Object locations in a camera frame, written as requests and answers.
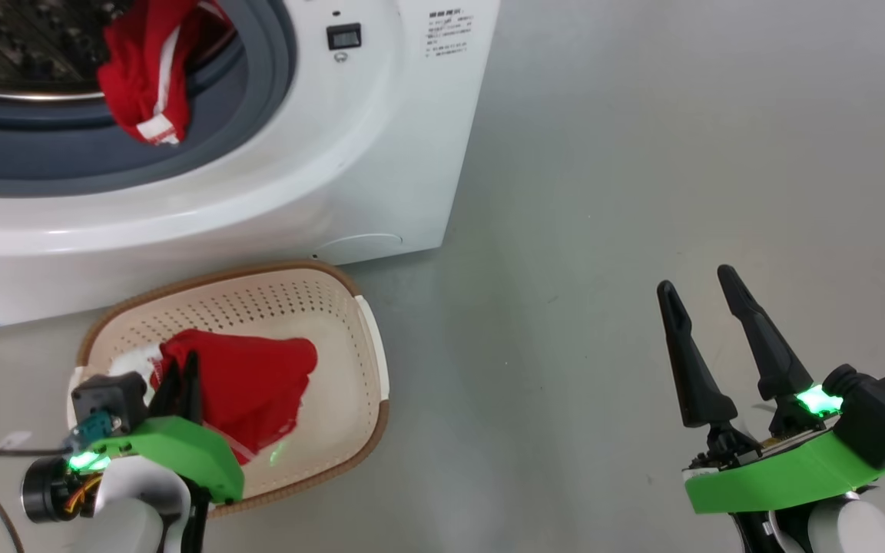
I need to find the plain red garment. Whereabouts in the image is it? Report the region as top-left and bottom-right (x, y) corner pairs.
(149, 329), (319, 466)

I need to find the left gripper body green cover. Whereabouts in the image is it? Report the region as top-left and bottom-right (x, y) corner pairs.
(22, 417), (246, 525)

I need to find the steel washer drum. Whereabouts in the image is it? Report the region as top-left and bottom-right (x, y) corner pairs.
(0, 0), (133, 101)

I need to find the black door lock slot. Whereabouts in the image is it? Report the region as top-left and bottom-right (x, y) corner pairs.
(326, 23), (363, 51)

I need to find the grey rubber door gasket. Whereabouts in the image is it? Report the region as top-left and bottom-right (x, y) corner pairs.
(0, 0), (297, 199)

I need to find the white front-load washing machine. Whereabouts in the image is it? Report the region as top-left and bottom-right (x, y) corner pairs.
(0, 0), (502, 335)

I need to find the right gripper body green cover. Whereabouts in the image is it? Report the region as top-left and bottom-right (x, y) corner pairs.
(682, 396), (885, 516)

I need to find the left black cable teal plug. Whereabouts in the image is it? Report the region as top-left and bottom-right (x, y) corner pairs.
(0, 411), (119, 553)

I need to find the cream perforated laundry basket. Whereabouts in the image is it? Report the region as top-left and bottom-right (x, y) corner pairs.
(66, 260), (391, 517)

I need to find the round filter cover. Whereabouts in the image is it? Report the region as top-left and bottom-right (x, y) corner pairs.
(318, 233), (405, 267)

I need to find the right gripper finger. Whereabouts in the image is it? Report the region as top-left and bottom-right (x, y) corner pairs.
(656, 280), (740, 429)
(717, 265), (817, 402)

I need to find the red garment with white stripes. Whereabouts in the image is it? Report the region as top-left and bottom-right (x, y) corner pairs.
(97, 0), (237, 147)

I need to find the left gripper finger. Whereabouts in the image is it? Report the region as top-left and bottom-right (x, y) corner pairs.
(180, 351), (205, 425)
(151, 359), (184, 422)

